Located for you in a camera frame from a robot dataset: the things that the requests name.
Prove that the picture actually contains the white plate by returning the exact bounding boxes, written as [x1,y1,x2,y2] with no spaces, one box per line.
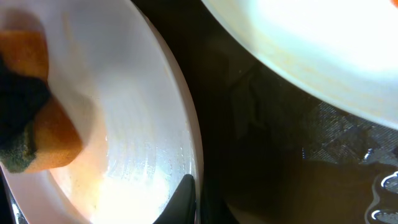
[1,0,203,223]

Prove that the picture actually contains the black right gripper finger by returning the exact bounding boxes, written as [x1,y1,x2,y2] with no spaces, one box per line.
[154,174,196,224]

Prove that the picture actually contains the white plate corner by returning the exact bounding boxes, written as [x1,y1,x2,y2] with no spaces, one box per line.
[204,0,397,129]

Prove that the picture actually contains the orange green scrub sponge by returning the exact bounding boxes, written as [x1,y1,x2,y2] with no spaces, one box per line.
[1,30,83,173]

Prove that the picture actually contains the brown serving tray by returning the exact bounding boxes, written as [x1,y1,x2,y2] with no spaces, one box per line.
[134,0,397,224]

